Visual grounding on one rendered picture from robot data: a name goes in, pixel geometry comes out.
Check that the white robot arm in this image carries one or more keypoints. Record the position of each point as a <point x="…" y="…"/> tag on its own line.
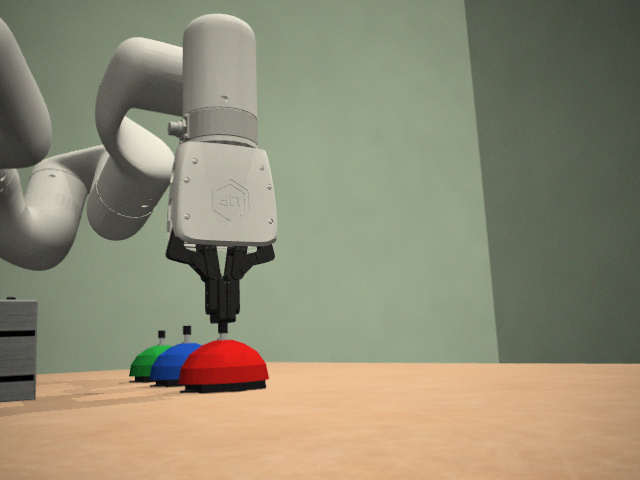
<point x="215" y="69"/>

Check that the red bell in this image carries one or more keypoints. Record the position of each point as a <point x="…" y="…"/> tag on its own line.
<point x="207" y="369"/>

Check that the blue bell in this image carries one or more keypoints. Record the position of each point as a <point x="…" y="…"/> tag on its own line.
<point x="166" y="368"/>

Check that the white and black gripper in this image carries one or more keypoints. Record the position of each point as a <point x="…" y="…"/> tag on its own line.
<point x="222" y="194"/>

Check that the green dome-shaped bell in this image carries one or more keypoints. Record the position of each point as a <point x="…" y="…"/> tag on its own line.
<point x="141" y="366"/>

